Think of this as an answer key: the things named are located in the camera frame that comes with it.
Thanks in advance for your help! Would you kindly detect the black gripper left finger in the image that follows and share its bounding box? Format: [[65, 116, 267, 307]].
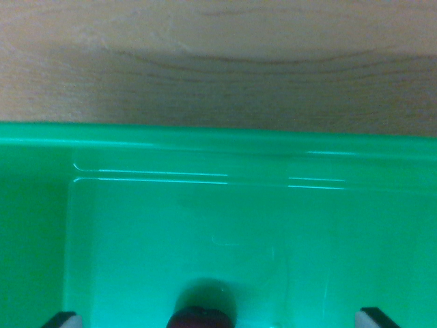
[[40, 311, 84, 328]]

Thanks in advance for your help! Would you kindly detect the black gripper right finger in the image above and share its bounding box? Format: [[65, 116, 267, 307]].
[[354, 307, 401, 328]]

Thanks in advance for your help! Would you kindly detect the dark red cherry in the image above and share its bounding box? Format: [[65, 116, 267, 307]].
[[166, 306, 234, 328]]

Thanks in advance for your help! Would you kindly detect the green plastic tray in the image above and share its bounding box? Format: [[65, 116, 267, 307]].
[[0, 122, 437, 328]]

